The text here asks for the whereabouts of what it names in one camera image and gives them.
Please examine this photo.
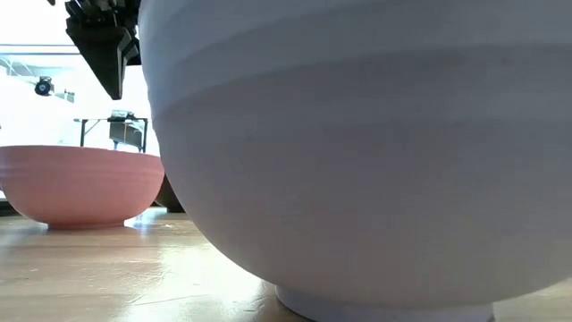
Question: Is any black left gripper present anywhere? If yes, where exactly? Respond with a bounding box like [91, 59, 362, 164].
[64, 0, 143, 101]

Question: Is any pink ribbed bowl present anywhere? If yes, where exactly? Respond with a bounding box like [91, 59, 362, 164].
[0, 144, 165, 231]

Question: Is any dark blue bowl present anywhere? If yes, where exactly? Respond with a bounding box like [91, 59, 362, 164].
[154, 174, 187, 214]

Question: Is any grey equipment box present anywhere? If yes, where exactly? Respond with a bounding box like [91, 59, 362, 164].
[108, 109, 145, 149]

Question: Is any large white ribbed bowl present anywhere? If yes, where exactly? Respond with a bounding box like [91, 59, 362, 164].
[138, 0, 572, 322]

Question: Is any black metal frame table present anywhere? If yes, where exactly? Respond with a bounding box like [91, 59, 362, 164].
[73, 116, 149, 154]

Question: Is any round black camera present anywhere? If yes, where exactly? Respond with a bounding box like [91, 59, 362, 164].
[34, 76, 55, 97]

